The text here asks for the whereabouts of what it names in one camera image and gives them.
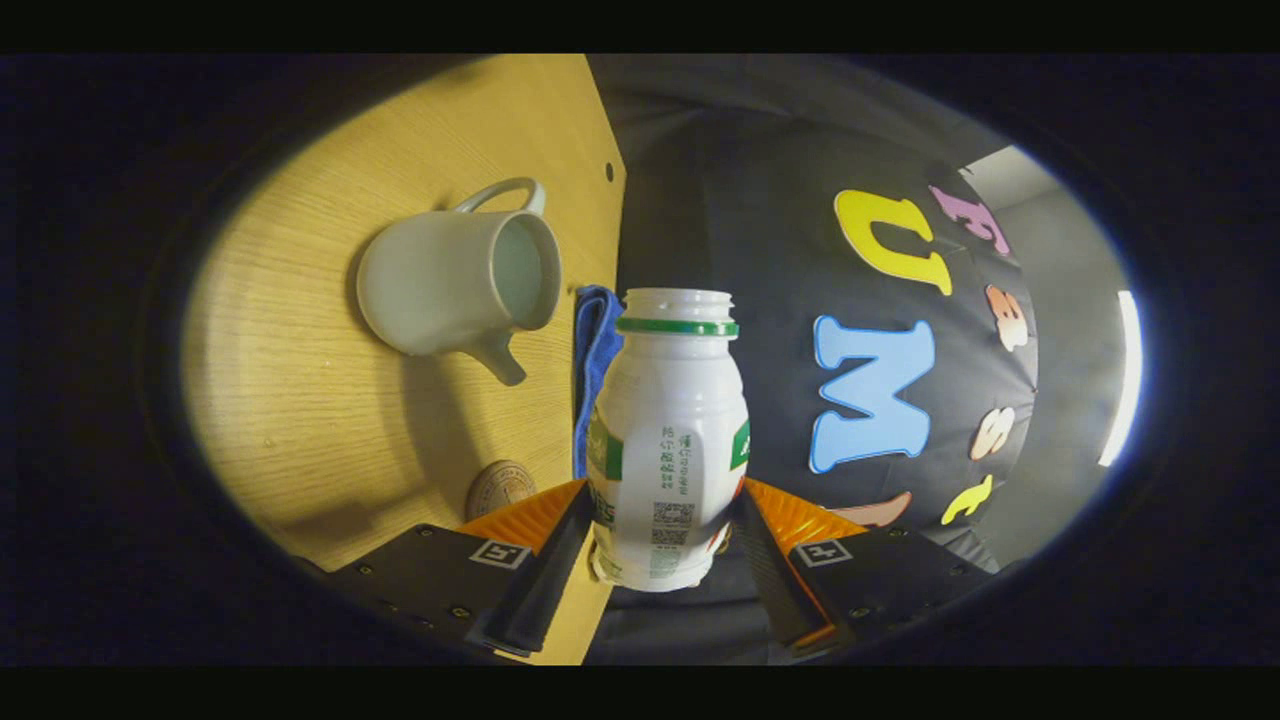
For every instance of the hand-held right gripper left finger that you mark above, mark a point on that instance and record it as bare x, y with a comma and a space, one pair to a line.
550, 580

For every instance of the round brown coaster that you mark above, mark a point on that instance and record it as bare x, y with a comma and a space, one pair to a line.
500, 488

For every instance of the white ceramic teacup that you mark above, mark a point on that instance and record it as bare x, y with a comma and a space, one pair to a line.
430, 280

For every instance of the blue towel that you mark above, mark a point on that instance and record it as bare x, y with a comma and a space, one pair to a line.
592, 350

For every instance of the black backdrop cloth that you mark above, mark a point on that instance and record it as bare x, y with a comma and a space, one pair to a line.
760, 220

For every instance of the white plastic water bottle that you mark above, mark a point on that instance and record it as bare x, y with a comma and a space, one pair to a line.
665, 420

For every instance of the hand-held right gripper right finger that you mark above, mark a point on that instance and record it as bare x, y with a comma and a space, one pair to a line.
765, 575

